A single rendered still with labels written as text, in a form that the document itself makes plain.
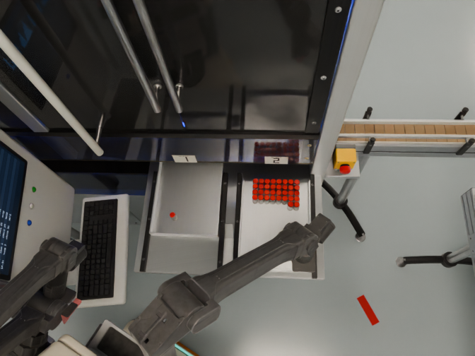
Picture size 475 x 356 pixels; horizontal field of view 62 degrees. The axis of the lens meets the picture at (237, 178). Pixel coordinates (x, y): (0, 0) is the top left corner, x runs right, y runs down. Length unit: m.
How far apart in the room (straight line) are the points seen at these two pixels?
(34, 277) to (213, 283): 0.44
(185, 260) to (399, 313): 1.35
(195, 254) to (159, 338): 0.77
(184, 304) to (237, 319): 1.59
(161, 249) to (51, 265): 0.56
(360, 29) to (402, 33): 2.39
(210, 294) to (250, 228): 0.75
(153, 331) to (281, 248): 0.34
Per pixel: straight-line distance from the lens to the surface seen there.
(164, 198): 1.59
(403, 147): 1.66
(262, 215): 1.52
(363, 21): 0.91
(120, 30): 0.87
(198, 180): 1.59
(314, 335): 2.34
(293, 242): 0.96
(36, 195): 1.55
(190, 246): 1.51
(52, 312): 1.21
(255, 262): 0.87
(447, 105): 3.03
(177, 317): 0.76
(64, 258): 1.09
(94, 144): 1.33
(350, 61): 1.00
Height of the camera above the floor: 2.33
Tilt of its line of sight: 67 degrees down
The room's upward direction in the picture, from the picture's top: 10 degrees counter-clockwise
